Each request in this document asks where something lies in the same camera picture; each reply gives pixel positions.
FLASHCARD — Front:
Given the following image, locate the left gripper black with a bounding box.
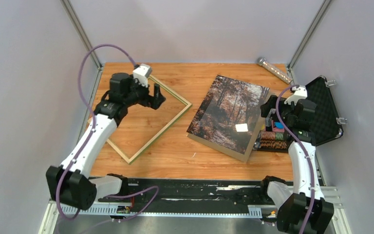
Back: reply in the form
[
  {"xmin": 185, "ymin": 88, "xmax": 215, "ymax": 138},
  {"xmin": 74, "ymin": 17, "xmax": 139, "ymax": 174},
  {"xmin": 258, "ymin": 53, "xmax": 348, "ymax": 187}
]
[{"xmin": 124, "ymin": 75, "xmax": 166, "ymax": 110}]

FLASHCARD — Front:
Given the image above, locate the wooden picture frame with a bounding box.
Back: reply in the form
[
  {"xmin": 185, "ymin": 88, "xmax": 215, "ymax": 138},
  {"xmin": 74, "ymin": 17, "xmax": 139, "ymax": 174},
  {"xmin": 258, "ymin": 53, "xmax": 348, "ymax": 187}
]
[{"xmin": 97, "ymin": 75, "xmax": 192, "ymax": 164}]

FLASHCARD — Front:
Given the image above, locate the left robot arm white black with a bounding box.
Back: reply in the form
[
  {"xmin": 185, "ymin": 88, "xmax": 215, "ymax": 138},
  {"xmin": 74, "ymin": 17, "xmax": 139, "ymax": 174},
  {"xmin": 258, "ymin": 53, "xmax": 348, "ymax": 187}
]
[{"xmin": 46, "ymin": 73, "xmax": 166, "ymax": 211}]

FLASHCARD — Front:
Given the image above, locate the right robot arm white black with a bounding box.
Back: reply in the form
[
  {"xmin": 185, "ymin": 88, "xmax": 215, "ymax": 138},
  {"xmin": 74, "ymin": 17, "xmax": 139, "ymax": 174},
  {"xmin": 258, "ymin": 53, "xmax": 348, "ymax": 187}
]
[{"xmin": 258, "ymin": 95, "xmax": 334, "ymax": 234}]

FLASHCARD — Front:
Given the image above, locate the autumn forest photo board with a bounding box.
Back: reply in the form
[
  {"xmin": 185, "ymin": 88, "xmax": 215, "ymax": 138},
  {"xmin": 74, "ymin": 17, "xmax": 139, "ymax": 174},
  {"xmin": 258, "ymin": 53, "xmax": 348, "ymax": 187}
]
[{"xmin": 187, "ymin": 75, "xmax": 272, "ymax": 162}]

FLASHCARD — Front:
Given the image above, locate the blue poker chip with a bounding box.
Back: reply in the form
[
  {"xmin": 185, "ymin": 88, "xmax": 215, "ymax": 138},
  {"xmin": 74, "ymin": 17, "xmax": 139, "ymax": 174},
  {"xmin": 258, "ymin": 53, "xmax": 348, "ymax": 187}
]
[{"xmin": 272, "ymin": 122, "xmax": 285, "ymax": 133}]

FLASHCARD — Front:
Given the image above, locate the silver glitter microphone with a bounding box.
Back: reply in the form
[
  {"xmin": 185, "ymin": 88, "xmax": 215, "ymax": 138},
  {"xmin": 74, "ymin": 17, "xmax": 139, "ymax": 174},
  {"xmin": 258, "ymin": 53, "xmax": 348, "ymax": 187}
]
[{"xmin": 256, "ymin": 57, "xmax": 293, "ymax": 84}]

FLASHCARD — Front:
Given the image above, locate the black poker chip case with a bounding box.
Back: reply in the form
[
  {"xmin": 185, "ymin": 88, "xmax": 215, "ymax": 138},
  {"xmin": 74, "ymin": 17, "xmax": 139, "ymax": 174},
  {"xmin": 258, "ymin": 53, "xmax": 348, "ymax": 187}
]
[{"xmin": 253, "ymin": 75, "xmax": 348, "ymax": 154}]

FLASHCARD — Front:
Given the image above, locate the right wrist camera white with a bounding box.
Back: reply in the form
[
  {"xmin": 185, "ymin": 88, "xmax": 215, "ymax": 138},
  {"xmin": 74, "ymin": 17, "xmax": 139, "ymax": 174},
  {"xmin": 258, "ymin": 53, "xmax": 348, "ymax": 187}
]
[{"xmin": 284, "ymin": 85, "xmax": 308, "ymax": 105}]

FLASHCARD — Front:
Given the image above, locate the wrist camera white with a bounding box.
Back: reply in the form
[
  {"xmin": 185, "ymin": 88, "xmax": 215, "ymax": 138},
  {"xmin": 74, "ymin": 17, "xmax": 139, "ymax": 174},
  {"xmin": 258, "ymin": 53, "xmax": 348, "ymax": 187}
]
[
  {"xmin": 284, "ymin": 85, "xmax": 308, "ymax": 105},
  {"xmin": 132, "ymin": 63, "xmax": 152, "ymax": 88}
]

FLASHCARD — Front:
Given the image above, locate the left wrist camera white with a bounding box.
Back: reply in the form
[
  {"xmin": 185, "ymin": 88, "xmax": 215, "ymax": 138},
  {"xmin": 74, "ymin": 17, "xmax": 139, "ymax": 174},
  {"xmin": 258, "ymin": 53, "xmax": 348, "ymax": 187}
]
[{"xmin": 132, "ymin": 63, "xmax": 152, "ymax": 88}]

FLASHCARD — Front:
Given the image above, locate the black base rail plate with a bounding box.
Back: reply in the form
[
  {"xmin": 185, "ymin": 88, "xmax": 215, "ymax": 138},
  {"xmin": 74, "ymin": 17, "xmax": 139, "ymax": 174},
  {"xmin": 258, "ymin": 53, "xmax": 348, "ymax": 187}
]
[{"xmin": 90, "ymin": 176, "xmax": 293, "ymax": 215}]

